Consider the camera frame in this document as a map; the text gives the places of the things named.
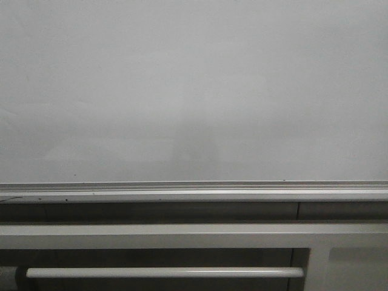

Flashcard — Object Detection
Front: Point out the white cabinet frame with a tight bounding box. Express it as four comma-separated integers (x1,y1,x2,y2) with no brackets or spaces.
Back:
1,222,387,290

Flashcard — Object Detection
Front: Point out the aluminium whiteboard marker tray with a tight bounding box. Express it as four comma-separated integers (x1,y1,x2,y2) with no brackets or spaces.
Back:
1,181,387,204

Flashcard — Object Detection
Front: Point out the white whiteboard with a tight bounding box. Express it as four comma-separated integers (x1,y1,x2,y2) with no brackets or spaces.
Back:
1,1,387,183

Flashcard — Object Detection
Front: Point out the white horizontal bar handle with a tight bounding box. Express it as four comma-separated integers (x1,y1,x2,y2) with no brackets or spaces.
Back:
26,267,304,278

